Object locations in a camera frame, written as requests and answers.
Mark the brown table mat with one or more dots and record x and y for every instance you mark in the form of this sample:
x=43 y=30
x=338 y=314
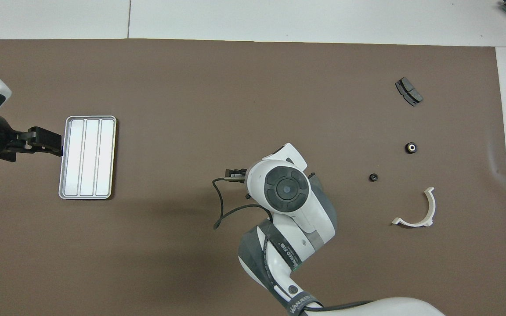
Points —
x=191 y=87

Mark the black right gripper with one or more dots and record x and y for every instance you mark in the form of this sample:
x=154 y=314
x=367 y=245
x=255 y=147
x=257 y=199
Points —
x=248 y=184

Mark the small black bearing gear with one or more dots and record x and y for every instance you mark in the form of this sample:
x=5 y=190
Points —
x=373 y=177

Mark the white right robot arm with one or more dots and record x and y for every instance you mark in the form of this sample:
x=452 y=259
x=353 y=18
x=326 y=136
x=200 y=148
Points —
x=288 y=188

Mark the large black bearing gear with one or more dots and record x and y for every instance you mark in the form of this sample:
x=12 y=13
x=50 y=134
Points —
x=411 y=147

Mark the white curved plastic bracket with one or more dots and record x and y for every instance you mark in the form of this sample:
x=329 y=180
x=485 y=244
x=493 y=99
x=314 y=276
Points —
x=430 y=206

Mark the grooved dark brake pad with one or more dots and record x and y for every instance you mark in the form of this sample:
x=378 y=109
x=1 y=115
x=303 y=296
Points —
x=409 y=91

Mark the silver metal tray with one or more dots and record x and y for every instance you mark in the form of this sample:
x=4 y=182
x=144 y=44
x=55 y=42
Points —
x=88 y=158

